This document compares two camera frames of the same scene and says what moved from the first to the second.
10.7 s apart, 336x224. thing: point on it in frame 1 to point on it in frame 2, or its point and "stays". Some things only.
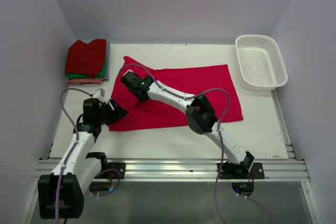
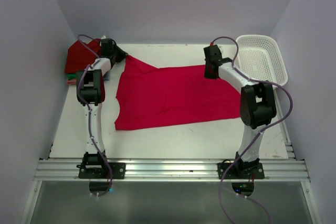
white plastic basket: [262, 65] stays
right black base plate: [230, 171] stays
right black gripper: [132, 91] to [207, 74]
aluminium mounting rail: [195, 169] stays
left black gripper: [117, 113] to [122, 54]
